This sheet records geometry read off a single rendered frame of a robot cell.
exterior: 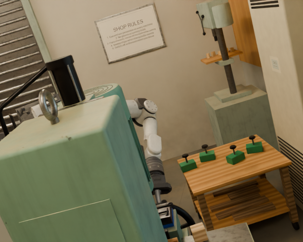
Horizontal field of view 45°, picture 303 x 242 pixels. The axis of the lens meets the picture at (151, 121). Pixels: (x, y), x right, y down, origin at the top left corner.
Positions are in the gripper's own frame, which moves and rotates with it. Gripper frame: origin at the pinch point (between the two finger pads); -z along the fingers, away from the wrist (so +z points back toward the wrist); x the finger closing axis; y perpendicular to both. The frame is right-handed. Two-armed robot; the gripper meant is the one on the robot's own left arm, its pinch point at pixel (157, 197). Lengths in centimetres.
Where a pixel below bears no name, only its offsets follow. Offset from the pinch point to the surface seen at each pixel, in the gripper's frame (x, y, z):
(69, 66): 26, 82, -16
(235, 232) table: -21.3, 19.2, -27.4
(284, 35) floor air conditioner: -82, 21, 83
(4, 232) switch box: 38, 69, -46
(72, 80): 25, 80, -18
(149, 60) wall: -29, -105, 232
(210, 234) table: -13.8, 15.6, -25.4
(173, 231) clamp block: -0.9, 17.8, -24.1
